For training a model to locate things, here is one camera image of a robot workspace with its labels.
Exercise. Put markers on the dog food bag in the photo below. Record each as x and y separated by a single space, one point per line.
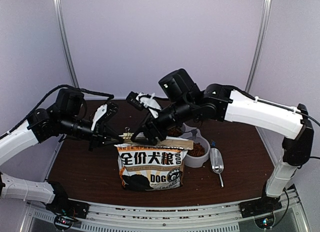
153 167

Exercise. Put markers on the gold binder clip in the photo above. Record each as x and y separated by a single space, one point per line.
127 134

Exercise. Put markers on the metal scoop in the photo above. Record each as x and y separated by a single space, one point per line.
217 164

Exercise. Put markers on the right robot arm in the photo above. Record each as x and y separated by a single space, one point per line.
227 103

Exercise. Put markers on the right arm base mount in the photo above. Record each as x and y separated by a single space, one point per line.
262 211

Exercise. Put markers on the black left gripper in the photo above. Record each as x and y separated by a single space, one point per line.
99 135

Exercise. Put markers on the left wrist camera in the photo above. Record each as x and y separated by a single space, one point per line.
104 113

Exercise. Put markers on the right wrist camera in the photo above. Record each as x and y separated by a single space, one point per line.
144 101

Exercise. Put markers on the left aluminium frame post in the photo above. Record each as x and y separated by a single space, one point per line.
65 44

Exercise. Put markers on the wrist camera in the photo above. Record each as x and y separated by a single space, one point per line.
144 101
104 113

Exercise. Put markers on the right aluminium frame post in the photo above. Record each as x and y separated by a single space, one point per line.
264 21

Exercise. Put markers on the front aluminium rail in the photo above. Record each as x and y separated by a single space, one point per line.
216 217

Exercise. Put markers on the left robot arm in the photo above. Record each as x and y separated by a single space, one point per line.
57 113

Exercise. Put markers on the grey double pet bowl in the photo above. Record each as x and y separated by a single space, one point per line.
196 157

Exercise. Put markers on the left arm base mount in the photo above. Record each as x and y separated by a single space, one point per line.
66 217

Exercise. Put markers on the brown dog kibble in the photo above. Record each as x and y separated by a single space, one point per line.
197 150

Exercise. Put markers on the aluminium frame post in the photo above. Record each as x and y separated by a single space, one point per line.
264 21
65 44

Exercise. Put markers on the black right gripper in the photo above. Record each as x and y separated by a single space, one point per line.
147 129

